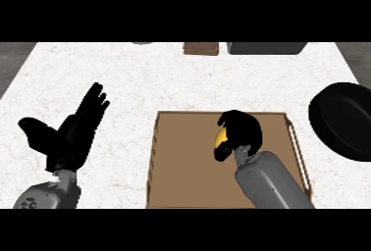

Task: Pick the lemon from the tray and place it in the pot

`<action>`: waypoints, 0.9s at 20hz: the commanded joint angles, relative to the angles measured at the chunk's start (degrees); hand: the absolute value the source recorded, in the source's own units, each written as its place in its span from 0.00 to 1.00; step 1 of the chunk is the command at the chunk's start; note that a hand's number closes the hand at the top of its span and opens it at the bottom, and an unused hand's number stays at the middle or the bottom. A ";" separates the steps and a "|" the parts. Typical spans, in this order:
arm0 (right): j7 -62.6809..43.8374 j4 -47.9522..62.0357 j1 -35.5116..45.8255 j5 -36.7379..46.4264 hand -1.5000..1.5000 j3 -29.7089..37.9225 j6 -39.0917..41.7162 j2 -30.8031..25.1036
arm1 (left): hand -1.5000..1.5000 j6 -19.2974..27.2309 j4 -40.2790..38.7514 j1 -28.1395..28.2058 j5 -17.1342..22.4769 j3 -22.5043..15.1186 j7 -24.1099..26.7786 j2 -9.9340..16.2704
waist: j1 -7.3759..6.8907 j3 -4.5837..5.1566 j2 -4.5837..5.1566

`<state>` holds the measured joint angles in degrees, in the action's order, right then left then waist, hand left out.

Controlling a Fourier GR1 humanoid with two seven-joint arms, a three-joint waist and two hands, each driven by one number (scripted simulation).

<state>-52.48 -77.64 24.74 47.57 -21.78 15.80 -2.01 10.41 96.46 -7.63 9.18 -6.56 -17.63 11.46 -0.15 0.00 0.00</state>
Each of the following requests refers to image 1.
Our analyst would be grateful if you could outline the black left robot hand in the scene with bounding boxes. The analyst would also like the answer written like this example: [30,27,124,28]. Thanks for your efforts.
[18,81,111,174]

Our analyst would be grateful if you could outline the brown wooden block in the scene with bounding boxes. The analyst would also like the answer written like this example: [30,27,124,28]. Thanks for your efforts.
[183,42,220,57]

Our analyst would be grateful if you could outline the brown wooden tray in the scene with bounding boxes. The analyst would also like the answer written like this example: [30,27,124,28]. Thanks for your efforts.
[145,110,314,210]

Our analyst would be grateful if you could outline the black pot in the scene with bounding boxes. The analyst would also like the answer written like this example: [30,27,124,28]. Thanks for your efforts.
[308,81,371,163]

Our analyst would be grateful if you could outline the yellow lemon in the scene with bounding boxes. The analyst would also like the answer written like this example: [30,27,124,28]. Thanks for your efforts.
[213,126,229,149]

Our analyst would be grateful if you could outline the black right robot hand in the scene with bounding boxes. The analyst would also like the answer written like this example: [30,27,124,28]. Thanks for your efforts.
[213,110,265,163]

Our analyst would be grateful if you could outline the dark grey appliance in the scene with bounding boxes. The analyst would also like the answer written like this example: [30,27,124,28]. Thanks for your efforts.
[226,42,309,56]

